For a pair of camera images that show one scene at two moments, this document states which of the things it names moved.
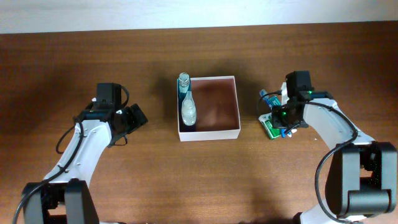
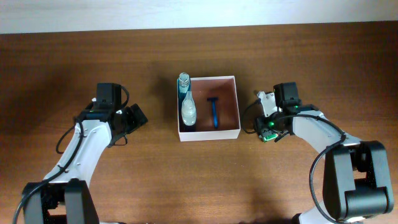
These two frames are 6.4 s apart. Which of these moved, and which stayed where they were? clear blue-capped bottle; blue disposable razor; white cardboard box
Moved: blue disposable razor
Stayed: white cardboard box; clear blue-capped bottle
